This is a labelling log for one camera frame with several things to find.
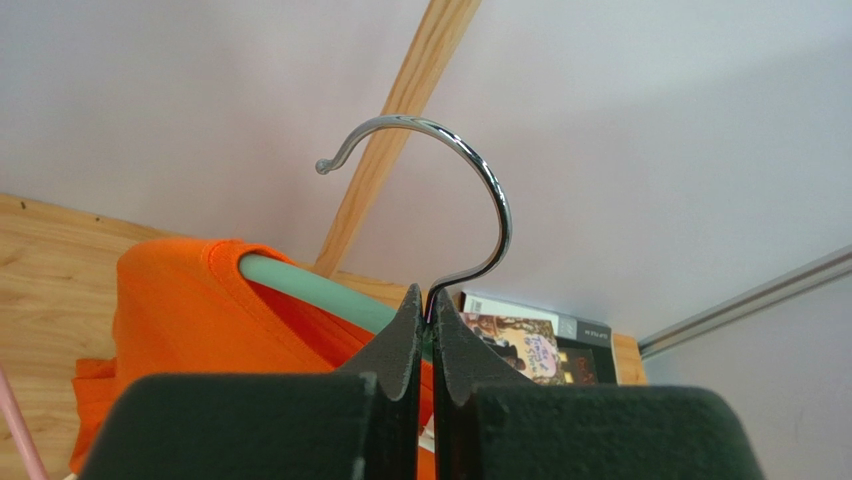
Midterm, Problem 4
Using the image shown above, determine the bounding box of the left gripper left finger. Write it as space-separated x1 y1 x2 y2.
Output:
81 285 424 479

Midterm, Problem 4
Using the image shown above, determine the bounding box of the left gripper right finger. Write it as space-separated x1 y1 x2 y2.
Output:
432 290 763 479

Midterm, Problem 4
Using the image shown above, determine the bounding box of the green clothes hanger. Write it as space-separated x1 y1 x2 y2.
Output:
246 114 513 307

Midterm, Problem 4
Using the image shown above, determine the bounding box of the orange t shirt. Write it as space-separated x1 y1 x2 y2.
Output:
68 237 437 480

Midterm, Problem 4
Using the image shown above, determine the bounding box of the pink clothes hanger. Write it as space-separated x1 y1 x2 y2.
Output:
1 370 49 480

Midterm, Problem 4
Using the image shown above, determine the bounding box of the pink cover book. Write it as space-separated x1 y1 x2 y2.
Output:
461 313 574 385

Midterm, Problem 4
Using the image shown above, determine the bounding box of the large black book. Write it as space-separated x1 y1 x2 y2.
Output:
458 292 618 384

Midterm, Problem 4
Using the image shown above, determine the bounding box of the wooden clothes rack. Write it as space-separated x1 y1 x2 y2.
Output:
312 1 480 278

